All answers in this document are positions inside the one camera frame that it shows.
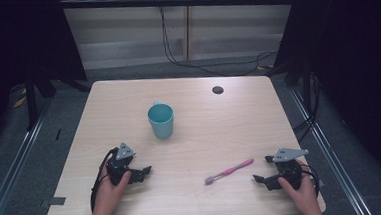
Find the dark round table grommet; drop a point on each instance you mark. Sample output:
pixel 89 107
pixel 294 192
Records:
pixel 218 90

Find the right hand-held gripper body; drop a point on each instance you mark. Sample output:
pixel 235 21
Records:
pixel 289 173

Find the pink toothbrush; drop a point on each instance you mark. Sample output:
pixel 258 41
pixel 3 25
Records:
pixel 229 171

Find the black horizontal bar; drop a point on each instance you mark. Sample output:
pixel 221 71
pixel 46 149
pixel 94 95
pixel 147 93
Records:
pixel 172 2

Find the grey tape strip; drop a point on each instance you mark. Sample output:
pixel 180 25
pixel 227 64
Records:
pixel 57 201
pixel 321 183

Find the person's left hand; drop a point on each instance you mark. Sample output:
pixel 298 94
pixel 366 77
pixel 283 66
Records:
pixel 109 199

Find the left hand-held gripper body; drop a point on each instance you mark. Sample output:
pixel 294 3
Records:
pixel 125 151

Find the small black floor tape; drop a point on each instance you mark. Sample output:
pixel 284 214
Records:
pixel 58 134

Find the teal plastic cup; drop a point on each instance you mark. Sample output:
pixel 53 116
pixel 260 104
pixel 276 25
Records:
pixel 161 121

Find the black metal stand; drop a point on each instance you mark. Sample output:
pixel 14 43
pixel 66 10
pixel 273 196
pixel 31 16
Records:
pixel 31 97

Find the yellow floor scrap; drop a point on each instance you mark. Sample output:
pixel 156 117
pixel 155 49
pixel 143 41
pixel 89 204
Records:
pixel 19 102

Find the metal floor rail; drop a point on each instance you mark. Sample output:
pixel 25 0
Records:
pixel 335 165
pixel 17 154

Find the black curtain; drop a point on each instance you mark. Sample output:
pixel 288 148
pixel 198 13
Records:
pixel 14 41
pixel 352 61

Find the person's right hand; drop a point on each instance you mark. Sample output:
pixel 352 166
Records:
pixel 304 194

